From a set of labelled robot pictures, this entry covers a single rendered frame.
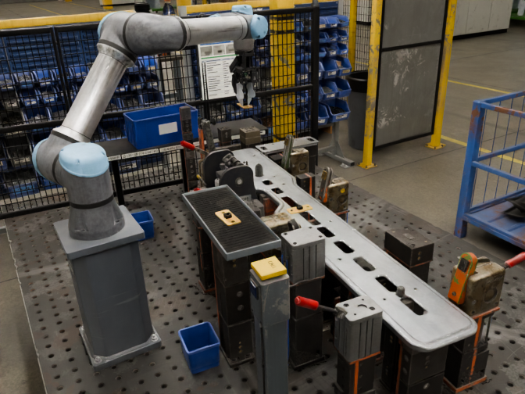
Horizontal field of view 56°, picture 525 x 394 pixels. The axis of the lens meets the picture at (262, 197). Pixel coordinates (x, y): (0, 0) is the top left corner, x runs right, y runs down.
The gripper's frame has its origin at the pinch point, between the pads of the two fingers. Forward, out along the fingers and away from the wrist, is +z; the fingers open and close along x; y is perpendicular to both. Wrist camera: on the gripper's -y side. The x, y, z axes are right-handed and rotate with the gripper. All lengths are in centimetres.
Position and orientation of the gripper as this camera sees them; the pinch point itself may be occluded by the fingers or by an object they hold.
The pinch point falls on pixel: (244, 102)
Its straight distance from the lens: 197.5
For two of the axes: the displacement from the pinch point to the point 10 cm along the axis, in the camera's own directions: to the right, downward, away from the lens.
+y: 4.1, 3.8, -8.3
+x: 9.1, -2.0, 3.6
